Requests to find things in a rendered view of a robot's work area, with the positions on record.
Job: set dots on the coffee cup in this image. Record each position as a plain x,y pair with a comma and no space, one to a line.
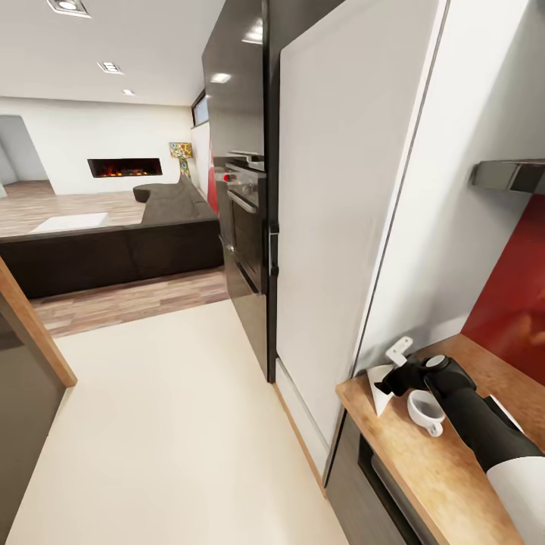
425,411

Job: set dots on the paper coffee filter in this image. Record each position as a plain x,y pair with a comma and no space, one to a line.
377,374

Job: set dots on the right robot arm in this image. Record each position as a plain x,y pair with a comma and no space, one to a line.
512,462

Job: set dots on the cabinet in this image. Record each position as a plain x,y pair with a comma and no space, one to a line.
241,64
334,446

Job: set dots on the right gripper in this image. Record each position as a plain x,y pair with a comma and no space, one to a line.
398,380

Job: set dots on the painting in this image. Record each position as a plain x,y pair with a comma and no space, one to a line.
211,197

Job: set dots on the fridge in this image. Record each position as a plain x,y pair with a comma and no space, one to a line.
386,109

